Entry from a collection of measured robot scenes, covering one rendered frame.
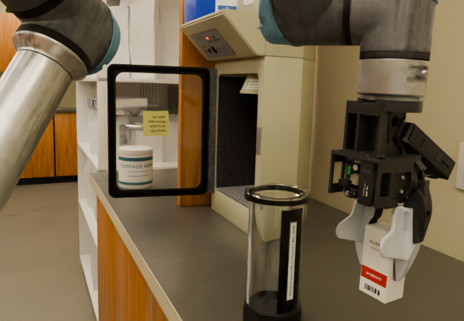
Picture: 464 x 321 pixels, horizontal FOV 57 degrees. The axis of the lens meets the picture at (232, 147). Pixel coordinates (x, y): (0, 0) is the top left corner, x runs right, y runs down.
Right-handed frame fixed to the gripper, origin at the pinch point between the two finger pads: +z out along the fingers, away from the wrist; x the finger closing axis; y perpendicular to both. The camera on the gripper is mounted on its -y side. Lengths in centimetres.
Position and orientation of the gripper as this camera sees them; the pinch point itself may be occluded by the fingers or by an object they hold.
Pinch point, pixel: (384, 261)
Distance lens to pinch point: 57.9
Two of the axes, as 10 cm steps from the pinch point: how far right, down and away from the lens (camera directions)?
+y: -8.4, 0.4, -5.4
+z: -0.5, 9.9, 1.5
